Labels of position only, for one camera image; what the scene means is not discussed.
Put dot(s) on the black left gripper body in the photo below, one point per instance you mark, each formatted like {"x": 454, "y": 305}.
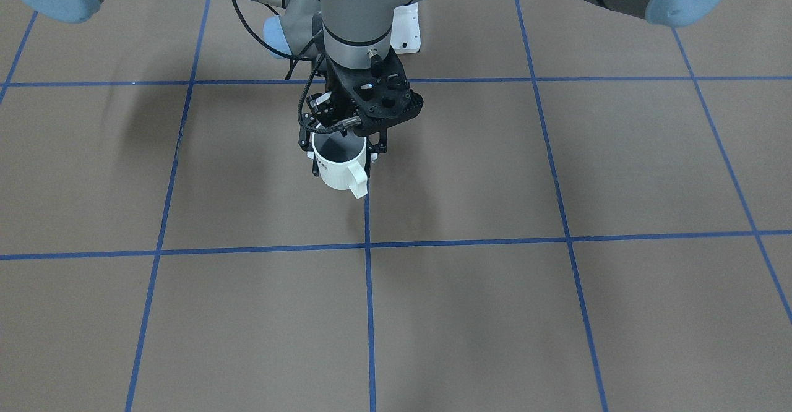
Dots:
{"x": 335, "y": 91}

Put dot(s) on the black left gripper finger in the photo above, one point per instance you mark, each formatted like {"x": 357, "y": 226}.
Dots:
{"x": 305, "y": 140}
{"x": 377, "y": 146}

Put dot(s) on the white mug with HOME text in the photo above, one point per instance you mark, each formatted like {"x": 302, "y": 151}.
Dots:
{"x": 341, "y": 160}

